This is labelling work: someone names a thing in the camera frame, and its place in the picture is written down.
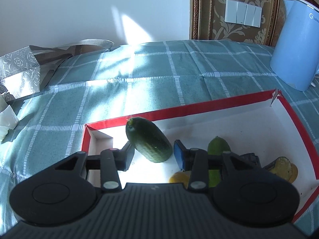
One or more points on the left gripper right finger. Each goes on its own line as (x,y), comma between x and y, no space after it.
(196,161)

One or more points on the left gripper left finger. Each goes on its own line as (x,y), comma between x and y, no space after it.
(113,160)

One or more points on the yellow jackfruit piece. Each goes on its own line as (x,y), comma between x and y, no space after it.
(181,177)

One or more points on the cut cucumber half with stem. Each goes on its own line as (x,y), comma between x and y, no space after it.
(148,139)

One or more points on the longan fruit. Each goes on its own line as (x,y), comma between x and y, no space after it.
(294,173)

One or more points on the red shallow cardboard box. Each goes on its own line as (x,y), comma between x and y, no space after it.
(263,123)

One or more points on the checked teal tablecloth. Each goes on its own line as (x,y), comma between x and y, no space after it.
(128,80)

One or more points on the crumpled white tissue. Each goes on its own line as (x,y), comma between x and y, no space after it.
(8,119)

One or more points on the blue electric kettle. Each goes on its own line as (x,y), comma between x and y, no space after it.
(295,57)

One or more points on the white wall switch panel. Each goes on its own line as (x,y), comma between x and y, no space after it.
(242,13)

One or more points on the ornate wall panel frame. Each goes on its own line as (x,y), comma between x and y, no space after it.
(207,22)

